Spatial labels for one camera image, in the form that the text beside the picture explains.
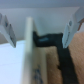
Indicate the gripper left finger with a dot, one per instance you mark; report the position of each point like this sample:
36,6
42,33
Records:
7,30

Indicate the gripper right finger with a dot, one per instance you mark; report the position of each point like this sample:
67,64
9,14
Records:
69,31

